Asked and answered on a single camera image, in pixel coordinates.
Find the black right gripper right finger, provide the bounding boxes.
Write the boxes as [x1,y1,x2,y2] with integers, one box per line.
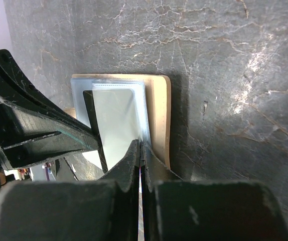
[140,143,288,240]

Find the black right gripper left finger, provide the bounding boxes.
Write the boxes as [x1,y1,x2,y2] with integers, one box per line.
[0,140,140,240]

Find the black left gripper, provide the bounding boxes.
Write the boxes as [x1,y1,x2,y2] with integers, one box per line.
[0,49,99,188]

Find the beige card holder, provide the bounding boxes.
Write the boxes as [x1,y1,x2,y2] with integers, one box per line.
[72,73,171,168]

